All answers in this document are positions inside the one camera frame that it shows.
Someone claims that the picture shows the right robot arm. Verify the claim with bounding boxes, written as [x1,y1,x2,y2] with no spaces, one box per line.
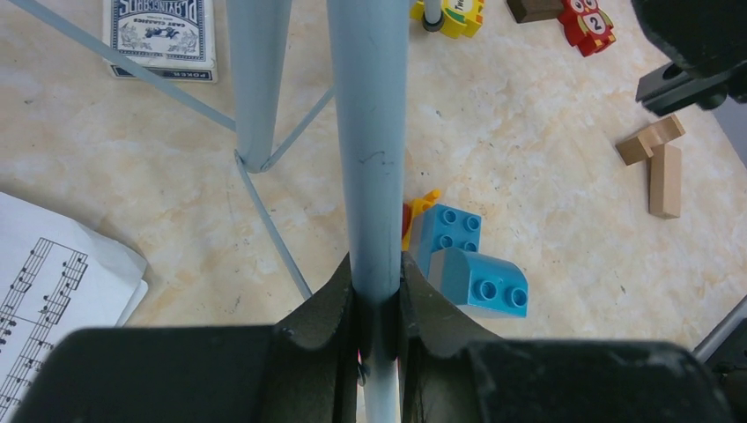
[632,0,746,117]

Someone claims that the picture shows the blue toy brick car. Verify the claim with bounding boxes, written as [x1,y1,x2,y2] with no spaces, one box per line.
[402,189,529,318]

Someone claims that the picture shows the red owl number block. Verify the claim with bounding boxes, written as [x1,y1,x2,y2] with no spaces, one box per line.
[558,0,617,57]

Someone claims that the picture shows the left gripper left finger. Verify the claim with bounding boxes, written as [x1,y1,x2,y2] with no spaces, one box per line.
[11,259,358,422]

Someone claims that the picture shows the light blue music stand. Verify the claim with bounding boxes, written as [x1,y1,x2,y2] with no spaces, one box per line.
[19,1,411,422]

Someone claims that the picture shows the yellow owl number block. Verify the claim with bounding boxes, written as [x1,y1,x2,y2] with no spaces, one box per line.
[410,0,484,39]

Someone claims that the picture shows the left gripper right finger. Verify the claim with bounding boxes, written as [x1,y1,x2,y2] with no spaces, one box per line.
[398,253,735,422]

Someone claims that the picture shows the dark brown wooden block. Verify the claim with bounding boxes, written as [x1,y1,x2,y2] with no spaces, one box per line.
[506,0,565,24]

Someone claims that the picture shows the blue playing card box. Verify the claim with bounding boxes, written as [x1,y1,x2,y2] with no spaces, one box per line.
[102,0,218,83]

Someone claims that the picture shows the wooden block right side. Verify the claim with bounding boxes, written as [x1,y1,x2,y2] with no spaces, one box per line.
[648,144,682,219]

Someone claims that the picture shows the sheet music page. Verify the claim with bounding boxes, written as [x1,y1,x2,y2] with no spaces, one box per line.
[1,194,147,421]
[115,280,149,327]

